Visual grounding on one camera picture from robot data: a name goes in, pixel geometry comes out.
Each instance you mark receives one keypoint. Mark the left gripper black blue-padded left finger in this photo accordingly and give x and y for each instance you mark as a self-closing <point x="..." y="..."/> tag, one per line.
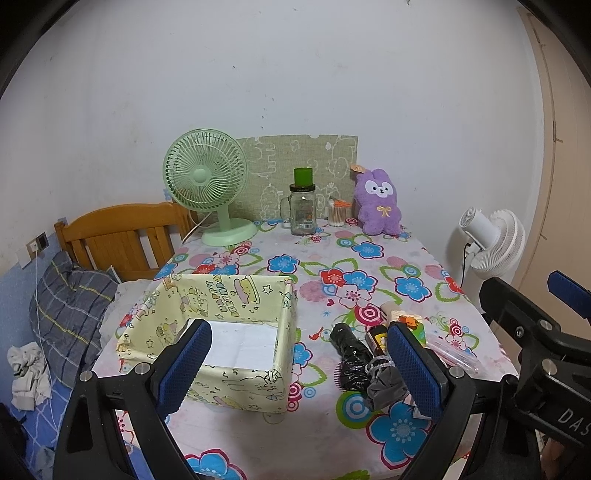
<point x="90" y="445"/>

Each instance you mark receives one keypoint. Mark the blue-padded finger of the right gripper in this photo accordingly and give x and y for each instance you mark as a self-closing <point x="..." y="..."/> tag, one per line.
<point x="571" y="293"/>

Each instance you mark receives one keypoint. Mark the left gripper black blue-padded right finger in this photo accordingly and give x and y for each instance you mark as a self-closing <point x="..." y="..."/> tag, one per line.
<point x="446" y="395"/>

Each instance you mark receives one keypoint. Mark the clear plastic packet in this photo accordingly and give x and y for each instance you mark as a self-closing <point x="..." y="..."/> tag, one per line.
<point x="453" y="351"/>

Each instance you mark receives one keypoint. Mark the green tissue pack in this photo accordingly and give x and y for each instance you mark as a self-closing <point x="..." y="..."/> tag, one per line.
<point x="413" y="322"/>

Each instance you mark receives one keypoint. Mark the black umbrella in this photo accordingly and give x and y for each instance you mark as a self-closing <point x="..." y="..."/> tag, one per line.
<point x="375" y="377"/>

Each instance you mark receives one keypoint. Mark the yellow cartoon fabric storage box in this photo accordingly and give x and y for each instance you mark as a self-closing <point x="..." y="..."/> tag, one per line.
<point x="253" y="324"/>

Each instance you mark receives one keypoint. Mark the yellow cartoon pouch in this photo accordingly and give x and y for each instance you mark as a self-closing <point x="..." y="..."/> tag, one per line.
<point x="376" y="338"/>

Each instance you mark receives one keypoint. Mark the blue bed sheet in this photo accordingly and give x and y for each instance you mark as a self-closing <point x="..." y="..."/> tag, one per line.
<point x="42" y="427"/>

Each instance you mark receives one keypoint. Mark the crumpled white cloth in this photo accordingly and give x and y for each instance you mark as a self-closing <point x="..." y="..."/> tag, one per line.
<point x="31" y="385"/>

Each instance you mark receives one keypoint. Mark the white floor fan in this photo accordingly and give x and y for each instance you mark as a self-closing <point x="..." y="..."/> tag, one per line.
<point x="496" y="242"/>

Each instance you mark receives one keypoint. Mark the grey plaid pillow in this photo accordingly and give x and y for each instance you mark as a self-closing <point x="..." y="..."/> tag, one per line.
<point x="66" y="313"/>

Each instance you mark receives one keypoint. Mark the floral tablecloth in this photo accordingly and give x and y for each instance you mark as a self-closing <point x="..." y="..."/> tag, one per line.
<point x="340" y="275"/>

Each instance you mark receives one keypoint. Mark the white bed sheet bundle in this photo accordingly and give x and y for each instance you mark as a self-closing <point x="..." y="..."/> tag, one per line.
<point x="132" y="300"/>

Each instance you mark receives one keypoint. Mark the wooden bed headboard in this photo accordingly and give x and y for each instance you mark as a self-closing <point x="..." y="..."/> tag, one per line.
<point x="135" y="238"/>

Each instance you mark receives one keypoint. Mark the purple rabbit plush toy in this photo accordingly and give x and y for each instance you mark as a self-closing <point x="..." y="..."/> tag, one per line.
<point x="376" y="203"/>

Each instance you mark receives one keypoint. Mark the toothpick jar orange lid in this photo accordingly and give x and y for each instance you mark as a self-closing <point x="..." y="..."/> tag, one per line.
<point x="338" y="211"/>

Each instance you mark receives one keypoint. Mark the glass mason jar mug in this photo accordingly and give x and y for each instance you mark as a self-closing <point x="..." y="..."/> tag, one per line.
<point x="298" y="210"/>

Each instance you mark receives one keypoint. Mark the green cup on jar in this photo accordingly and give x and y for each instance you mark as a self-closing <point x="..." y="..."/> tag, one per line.
<point x="303" y="177"/>

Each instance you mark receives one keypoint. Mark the green cartoon board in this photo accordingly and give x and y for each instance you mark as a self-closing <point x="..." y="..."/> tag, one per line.
<point x="275" y="163"/>

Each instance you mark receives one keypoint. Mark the green desk fan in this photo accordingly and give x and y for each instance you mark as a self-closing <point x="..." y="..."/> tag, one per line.
<point x="204" y="170"/>

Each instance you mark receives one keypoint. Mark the wall power socket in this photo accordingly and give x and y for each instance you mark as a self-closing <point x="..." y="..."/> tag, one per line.
<point x="37" y="245"/>

